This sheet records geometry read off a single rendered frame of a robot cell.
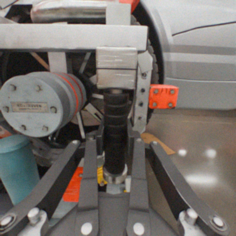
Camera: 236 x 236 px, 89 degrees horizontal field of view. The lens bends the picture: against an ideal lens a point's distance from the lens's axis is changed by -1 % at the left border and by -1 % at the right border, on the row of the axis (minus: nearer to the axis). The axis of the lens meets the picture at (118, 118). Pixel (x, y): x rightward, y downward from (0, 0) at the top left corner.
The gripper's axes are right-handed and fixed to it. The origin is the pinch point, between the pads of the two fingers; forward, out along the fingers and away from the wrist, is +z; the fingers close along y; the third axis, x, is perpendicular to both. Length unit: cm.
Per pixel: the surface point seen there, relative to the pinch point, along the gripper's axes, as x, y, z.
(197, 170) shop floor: -83, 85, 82
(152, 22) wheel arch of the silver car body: 30, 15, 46
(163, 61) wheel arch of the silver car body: 15, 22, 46
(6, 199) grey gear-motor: -42, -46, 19
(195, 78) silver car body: 8, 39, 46
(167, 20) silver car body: 31, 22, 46
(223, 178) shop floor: -83, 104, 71
